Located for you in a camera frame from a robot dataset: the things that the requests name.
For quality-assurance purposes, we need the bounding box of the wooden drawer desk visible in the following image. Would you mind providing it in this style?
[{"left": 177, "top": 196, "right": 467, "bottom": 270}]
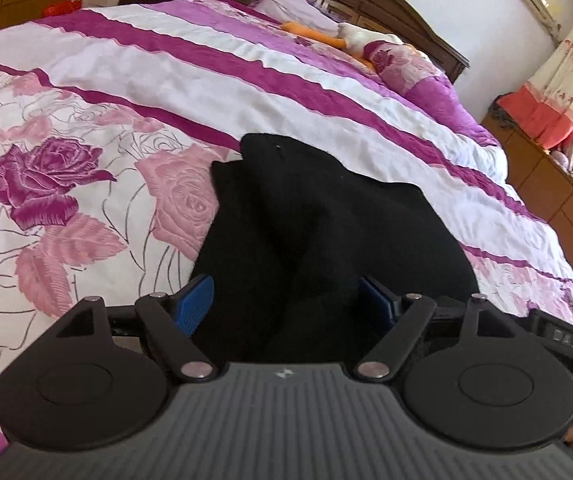
[{"left": 482, "top": 108, "right": 573, "bottom": 268}]

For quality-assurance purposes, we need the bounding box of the red bag on floor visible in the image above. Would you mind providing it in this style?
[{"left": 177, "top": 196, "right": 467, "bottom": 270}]
[{"left": 41, "top": 0, "right": 82, "bottom": 18}]

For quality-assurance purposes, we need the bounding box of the black small garment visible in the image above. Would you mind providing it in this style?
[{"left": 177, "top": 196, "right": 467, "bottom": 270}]
[{"left": 193, "top": 133, "right": 479, "bottom": 364}]

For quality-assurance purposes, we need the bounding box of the cream and coral curtain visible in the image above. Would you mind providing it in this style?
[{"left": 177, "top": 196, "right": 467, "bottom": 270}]
[{"left": 497, "top": 27, "right": 573, "bottom": 158}]

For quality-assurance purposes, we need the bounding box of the pink floral bed quilt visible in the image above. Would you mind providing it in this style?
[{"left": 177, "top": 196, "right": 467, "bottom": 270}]
[{"left": 0, "top": 0, "right": 573, "bottom": 474}]

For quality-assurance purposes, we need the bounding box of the lilac pillow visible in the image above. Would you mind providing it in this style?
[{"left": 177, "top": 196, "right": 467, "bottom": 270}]
[{"left": 248, "top": 0, "right": 339, "bottom": 37}]

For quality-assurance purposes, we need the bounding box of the white goose plush toy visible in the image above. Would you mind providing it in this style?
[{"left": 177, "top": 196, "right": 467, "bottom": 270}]
[{"left": 281, "top": 22, "right": 403, "bottom": 68}]

